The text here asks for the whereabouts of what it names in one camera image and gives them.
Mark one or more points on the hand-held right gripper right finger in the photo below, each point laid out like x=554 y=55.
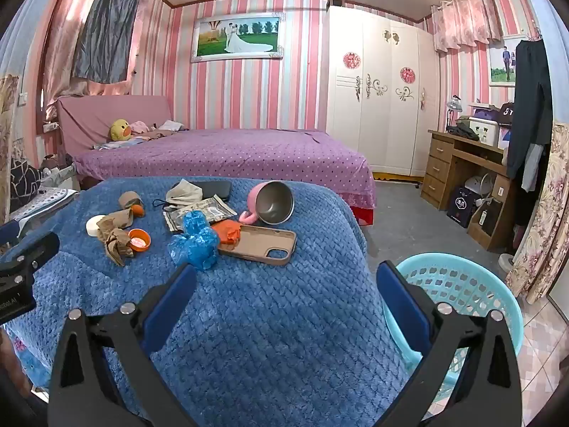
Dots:
x=402 y=302

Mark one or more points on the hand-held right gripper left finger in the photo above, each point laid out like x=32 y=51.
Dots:
x=171 y=302

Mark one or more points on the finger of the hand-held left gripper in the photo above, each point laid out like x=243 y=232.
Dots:
x=31 y=253
x=9 y=233

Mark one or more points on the blue plastic bag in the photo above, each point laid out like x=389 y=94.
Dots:
x=195 y=242

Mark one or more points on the white round cap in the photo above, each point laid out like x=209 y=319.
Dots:
x=94 y=224

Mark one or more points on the orange round lid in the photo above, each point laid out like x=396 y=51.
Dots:
x=138 y=240

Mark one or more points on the brown paper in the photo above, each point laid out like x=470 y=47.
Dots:
x=118 y=247

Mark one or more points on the light blue plastic basket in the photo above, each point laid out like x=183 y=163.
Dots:
x=480 y=293

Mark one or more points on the orange cloth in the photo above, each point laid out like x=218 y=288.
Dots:
x=226 y=232

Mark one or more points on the tan roll with white end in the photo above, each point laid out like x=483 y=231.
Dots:
x=116 y=220

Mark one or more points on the small orange piece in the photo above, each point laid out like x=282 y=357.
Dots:
x=139 y=211

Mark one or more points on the silver foil packet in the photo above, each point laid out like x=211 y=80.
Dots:
x=213 y=210

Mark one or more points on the beige face mask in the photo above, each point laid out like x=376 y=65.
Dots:
x=184 y=192

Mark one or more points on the beige paper roll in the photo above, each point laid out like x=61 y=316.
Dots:
x=129 y=199

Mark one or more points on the person's left forearm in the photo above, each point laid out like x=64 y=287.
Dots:
x=9 y=356

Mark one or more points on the black patterned bag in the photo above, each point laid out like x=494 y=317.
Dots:
x=24 y=180

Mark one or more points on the blue knitted blanket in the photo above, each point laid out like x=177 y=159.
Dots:
x=266 y=320

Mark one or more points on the brown phone case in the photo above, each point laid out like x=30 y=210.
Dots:
x=260 y=242

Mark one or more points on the black gift bag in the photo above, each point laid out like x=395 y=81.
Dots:
x=460 y=208

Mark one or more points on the white round appliance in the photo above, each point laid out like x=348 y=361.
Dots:
x=478 y=184

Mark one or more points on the pink mug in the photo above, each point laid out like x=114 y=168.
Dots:
x=271 y=202

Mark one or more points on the wooden desk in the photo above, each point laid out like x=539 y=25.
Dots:
x=440 y=164

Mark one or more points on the floral curtain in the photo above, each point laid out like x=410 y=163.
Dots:
x=540 y=240

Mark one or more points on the yellow duck plush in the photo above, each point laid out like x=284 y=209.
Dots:
x=120 y=130

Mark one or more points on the purple dotted bed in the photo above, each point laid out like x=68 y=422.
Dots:
x=231 y=155

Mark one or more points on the pink cloth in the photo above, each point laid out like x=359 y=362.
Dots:
x=140 y=126

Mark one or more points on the white cloth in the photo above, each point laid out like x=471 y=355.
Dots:
x=172 y=125

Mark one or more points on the pink window curtain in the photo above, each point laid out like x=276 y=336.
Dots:
x=62 y=62

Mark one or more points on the dark clothing pile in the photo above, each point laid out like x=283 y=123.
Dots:
x=462 y=131

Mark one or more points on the grey hanging garment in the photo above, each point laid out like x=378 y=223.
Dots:
x=532 y=169

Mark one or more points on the white storage box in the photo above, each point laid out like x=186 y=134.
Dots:
x=484 y=131

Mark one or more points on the white wardrobe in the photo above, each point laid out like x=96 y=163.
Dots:
x=378 y=106

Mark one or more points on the desk lamp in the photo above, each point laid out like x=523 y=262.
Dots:
x=452 y=106

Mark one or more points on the purple box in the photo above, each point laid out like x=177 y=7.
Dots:
x=484 y=111

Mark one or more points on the black printed bag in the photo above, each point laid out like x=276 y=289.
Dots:
x=506 y=111

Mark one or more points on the grey curtain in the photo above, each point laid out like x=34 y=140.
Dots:
x=106 y=31

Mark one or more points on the red paper decoration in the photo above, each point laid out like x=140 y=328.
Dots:
x=406 y=75
x=351 y=61

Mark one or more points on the dark hanging garment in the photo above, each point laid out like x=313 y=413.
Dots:
x=529 y=98

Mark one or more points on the small framed photo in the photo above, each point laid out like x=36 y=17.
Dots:
x=500 y=62

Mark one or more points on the framed wedding picture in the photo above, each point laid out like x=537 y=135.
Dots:
x=238 y=38

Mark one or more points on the pink patterned valance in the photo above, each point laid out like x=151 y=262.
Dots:
x=466 y=20

